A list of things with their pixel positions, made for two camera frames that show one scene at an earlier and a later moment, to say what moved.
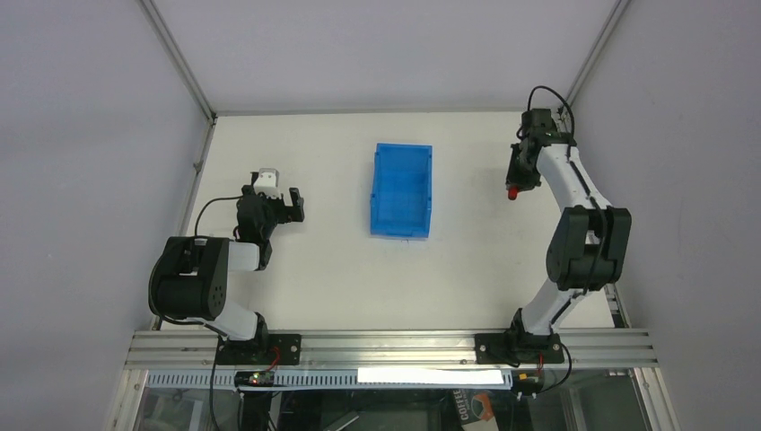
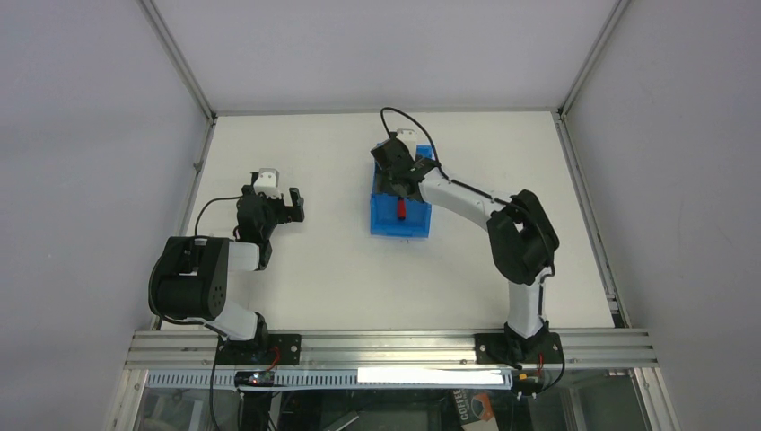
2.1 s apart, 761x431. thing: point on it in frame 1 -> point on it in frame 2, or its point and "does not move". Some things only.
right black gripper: [514, 178] -> [396, 164]
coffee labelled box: [474, 405] does not move
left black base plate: [272, 349] does not move
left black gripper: [276, 207] does not move
